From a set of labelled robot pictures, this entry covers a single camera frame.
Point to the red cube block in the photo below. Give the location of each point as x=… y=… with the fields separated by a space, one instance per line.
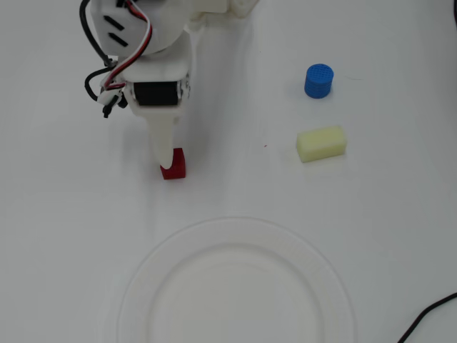
x=177 y=168

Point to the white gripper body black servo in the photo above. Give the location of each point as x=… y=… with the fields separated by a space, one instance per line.
x=156 y=93

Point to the blue cylinder block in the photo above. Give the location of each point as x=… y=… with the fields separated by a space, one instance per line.
x=318 y=81

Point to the pale yellow rectangular block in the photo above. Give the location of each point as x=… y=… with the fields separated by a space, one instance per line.
x=321 y=143

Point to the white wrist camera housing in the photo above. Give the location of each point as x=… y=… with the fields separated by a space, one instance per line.
x=118 y=25

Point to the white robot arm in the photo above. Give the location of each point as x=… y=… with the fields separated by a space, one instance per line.
x=218 y=9

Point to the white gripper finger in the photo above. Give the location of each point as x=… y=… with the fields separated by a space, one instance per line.
x=162 y=139

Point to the white round plate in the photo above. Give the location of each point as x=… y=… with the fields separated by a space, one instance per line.
x=235 y=286

